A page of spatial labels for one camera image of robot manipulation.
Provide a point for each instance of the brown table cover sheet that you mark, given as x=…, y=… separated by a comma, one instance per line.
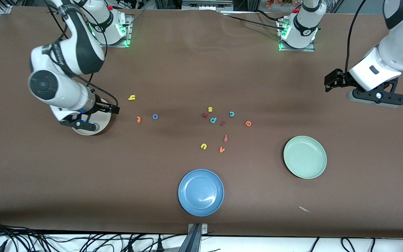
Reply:
x=187, y=70

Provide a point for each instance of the orange decoration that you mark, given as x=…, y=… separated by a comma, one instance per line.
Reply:
x=278, y=2

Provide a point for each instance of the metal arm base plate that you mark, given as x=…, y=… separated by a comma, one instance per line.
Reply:
x=128, y=35
x=297, y=49

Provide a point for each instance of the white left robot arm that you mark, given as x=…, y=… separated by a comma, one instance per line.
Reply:
x=397, y=49

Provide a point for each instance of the green round plate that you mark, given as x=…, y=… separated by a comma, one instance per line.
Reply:
x=305, y=157

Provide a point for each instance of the beige brown round plate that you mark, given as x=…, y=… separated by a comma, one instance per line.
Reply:
x=104, y=120

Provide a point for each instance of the grey metal camera stand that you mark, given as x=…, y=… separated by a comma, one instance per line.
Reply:
x=194, y=241

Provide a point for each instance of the aluminium frame profile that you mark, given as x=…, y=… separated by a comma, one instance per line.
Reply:
x=206, y=5

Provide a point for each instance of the blue round plate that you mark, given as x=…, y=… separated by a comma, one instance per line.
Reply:
x=201, y=192

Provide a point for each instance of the small white paper scrap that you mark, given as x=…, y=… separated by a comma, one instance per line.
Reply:
x=304, y=209

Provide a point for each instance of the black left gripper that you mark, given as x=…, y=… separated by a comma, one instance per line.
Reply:
x=340, y=80

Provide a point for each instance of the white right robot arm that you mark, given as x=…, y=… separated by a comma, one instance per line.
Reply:
x=51, y=87

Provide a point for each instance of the black power plug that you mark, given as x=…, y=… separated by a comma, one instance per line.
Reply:
x=160, y=245
x=130, y=247

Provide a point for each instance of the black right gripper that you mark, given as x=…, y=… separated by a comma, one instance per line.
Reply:
x=102, y=106

